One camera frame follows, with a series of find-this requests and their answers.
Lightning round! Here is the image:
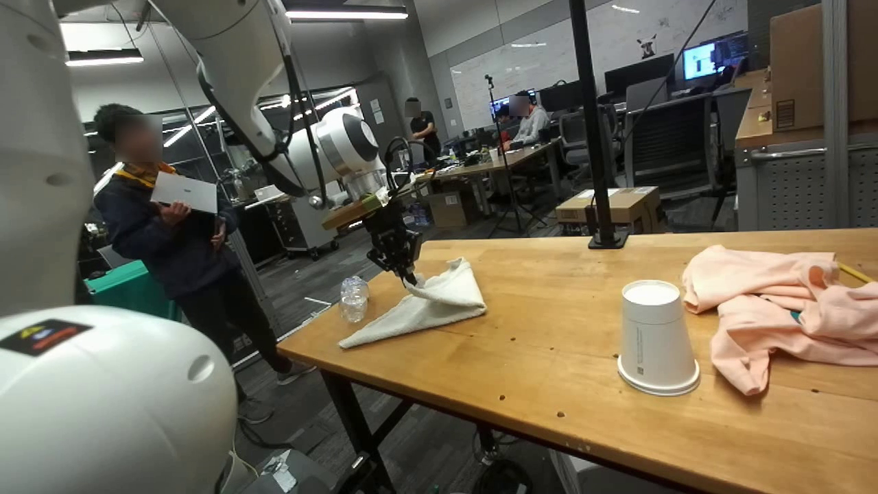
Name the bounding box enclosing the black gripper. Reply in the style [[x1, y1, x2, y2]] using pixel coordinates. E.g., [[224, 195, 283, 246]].
[[361, 200, 426, 287]]

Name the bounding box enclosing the white towel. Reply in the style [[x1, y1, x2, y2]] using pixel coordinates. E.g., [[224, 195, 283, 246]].
[[337, 258, 489, 353]]

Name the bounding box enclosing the clear plastic bottle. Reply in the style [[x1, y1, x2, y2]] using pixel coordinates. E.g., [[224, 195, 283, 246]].
[[337, 272, 374, 328]]

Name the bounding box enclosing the standing person in black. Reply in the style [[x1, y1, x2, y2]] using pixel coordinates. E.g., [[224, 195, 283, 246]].
[[403, 97, 445, 167]]

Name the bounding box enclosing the seated person in grey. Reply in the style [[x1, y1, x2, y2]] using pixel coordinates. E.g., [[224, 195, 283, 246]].
[[508, 89, 554, 148]]

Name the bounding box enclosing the low wooden box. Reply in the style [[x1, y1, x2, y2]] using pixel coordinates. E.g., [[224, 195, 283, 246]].
[[554, 184, 663, 232]]

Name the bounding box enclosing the black vertical stand pole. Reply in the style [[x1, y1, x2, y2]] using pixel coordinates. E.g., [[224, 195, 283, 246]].
[[569, 0, 632, 252]]

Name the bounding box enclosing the person in dark jacket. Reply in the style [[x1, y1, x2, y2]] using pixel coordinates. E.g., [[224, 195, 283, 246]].
[[90, 103, 309, 379]]

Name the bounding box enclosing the white paper cup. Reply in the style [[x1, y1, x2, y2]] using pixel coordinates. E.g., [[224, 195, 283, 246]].
[[615, 279, 702, 398]]

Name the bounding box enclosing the green plastic bin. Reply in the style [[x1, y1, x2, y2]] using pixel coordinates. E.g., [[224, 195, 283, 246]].
[[84, 258, 179, 321]]

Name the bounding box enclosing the dark computer monitor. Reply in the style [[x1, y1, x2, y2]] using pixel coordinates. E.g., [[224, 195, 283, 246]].
[[603, 54, 678, 99]]

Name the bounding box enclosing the lit computer monitor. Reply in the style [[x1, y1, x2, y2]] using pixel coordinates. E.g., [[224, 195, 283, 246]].
[[680, 37, 748, 89]]

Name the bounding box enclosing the pink cloth garment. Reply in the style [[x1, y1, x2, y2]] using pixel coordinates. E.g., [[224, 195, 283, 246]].
[[680, 241, 878, 398]]

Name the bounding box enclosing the grey mesh cabinet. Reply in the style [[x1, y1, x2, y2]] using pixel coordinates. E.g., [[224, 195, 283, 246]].
[[736, 134, 878, 232]]

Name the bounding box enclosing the large cardboard box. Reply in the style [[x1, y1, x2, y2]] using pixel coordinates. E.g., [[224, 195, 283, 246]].
[[766, 0, 878, 133]]

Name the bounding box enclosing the yellow pencil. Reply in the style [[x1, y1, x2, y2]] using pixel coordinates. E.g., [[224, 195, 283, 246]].
[[837, 261, 876, 287]]

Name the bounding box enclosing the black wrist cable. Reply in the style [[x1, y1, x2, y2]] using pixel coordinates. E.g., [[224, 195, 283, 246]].
[[382, 134, 434, 207]]

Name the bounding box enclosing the black table leg frame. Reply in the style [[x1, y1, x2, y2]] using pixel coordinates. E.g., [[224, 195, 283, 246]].
[[319, 369, 533, 494]]

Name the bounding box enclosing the grey metal post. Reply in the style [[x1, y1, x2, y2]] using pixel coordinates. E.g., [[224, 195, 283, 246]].
[[820, 0, 854, 232]]

